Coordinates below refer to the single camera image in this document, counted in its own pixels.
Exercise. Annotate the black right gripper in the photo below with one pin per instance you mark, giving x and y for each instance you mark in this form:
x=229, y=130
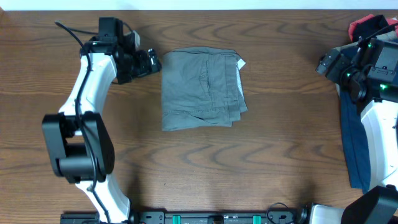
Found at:
x=342, y=61

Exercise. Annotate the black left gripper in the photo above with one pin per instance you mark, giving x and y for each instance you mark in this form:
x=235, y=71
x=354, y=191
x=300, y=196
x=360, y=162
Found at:
x=147, y=65

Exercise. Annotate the grey shorts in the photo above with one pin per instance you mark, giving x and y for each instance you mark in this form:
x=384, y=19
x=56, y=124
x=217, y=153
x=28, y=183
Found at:
x=201, y=86

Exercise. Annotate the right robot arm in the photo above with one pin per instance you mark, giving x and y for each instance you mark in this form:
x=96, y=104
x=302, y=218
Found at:
x=366, y=79

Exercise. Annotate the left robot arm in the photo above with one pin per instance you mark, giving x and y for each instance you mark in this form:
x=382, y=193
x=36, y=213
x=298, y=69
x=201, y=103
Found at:
x=79, y=146

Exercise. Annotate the black garment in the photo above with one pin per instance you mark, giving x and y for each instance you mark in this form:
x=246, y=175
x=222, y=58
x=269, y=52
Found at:
x=368, y=25

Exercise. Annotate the red garment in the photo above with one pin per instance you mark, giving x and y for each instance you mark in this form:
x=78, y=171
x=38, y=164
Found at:
x=384, y=30

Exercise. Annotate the navy blue shorts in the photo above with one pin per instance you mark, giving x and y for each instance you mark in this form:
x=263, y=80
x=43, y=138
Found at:
x=354, y=142

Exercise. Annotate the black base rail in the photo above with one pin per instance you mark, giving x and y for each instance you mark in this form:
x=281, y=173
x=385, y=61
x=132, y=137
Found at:
x=277, y=213

